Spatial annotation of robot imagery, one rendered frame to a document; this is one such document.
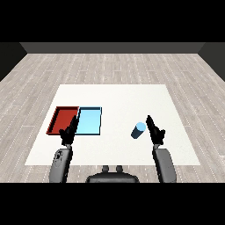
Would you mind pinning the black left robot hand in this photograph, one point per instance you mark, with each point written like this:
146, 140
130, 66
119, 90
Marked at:
69, 134

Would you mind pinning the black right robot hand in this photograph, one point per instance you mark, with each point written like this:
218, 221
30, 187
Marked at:
156, 132

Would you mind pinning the red shallow open box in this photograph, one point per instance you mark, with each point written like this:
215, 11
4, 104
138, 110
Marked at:
62, 120

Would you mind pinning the small blue can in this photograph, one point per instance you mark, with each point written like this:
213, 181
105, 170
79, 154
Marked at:
138, 130

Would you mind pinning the light blue shallow open box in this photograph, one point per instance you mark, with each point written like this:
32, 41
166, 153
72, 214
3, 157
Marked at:
89, 120

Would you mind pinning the dark grey robot body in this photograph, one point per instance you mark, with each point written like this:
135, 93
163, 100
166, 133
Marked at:
112, 176

